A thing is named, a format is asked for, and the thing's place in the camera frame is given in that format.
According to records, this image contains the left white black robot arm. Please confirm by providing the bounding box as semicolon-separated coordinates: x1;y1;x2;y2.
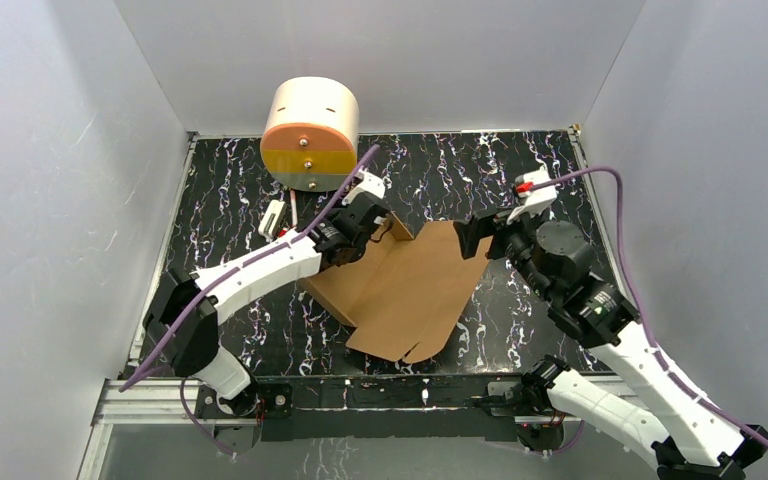
143;193;389;416

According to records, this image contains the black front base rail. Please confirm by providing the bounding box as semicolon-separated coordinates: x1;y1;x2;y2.
95;374;690;444

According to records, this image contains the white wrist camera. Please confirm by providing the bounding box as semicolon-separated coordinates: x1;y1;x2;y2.
341;169;386;206
506;167;557;225

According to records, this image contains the brown cardboard box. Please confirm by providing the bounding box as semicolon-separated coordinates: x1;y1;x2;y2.
300;220;488;364

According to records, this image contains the white pink marker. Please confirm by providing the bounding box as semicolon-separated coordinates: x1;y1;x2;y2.
289;189;299;228

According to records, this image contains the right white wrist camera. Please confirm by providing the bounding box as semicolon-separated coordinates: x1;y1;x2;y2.
506;167;557;225

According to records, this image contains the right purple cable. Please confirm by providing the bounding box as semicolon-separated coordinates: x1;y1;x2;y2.
529;165;768;480

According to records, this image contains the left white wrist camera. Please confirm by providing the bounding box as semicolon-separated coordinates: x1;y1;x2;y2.
341;169;386;206

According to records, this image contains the round white drawer cabinet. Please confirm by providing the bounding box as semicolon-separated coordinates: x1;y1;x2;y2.
260;76;359;192

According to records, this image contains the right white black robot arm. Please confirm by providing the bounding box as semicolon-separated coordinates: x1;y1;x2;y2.
454;209;768;479

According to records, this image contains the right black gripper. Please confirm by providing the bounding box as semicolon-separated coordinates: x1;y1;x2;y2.
451;200;554;301

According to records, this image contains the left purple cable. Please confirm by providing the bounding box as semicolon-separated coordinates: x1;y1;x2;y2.
118;144;381;458

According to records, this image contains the purple cable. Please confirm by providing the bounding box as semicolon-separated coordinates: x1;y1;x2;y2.
118;144;381;458
529;165;768;480

